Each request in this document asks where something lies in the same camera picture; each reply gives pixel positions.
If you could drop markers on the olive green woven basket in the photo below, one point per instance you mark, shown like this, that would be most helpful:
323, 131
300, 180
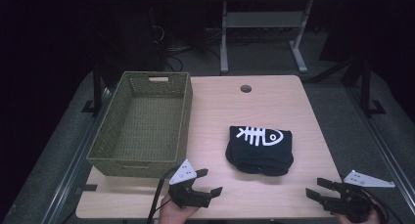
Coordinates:
147, 129

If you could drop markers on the black metal stand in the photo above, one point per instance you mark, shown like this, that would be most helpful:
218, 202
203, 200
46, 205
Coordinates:
97, 87
366, 83

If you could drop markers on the person's left hand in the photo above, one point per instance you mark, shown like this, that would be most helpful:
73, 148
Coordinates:
173, 215

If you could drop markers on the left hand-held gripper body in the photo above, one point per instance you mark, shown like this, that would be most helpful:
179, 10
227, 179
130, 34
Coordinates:
183, 176

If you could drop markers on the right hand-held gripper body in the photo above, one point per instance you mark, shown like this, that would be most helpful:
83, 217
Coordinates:
350, 201

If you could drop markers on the white metal table frame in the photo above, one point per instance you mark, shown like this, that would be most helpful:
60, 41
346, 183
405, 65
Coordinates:
262, 19

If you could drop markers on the person's right hand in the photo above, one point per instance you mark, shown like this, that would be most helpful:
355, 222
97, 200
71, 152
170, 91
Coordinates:
362, 221

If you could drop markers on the black fishbone print cloth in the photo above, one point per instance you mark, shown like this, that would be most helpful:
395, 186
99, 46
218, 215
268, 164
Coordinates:
259, 155

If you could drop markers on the aluminium floor rail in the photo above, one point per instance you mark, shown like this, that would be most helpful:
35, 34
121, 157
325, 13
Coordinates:
73, 171
385, 149

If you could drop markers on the black tape strip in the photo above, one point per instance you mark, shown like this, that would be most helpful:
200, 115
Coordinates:
87, 187

